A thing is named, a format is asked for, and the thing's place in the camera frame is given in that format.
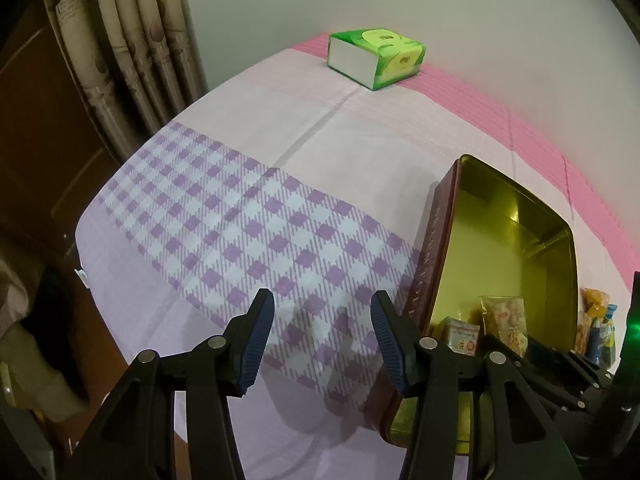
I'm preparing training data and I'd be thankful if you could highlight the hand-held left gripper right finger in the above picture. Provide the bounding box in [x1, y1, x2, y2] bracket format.
[370, 290, 583, 480]

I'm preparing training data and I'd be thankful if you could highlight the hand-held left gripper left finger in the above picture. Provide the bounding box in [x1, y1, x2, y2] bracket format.
[70, 287, 276, 480]

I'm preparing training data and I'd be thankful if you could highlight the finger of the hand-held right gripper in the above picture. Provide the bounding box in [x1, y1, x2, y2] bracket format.
[480, 332, 608, 413]

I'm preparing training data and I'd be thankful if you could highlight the blue candy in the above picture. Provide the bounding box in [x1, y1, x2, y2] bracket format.
[590, 304, 619, 367]

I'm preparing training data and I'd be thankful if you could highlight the clear packet of fried snack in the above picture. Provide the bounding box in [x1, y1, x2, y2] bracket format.
[480, 295, 527, 357]

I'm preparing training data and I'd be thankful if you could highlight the small white red label packet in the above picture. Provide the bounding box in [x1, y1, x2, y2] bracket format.
[442, 316, 481, 356]

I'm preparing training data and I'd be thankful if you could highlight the yellow snack packet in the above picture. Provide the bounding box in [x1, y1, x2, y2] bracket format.
[577, 287, 610, 356]

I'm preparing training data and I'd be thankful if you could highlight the gold rectangular tin box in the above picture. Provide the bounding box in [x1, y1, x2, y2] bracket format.
[379, 154, 581, 461]

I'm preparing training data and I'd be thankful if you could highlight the beige cloth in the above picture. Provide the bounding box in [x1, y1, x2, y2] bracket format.
[0, 255, 91, 423]

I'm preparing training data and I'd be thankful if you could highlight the brown wooden cabinet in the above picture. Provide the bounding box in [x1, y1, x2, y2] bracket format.
[0, 5, 131, 411]

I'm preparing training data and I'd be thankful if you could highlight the green tissue pack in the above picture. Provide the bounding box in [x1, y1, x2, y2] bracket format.
[327, 28, 427, 92]

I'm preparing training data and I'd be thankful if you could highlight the beige patterned curtain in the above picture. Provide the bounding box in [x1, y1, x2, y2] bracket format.
[42, 0, 208, 161]

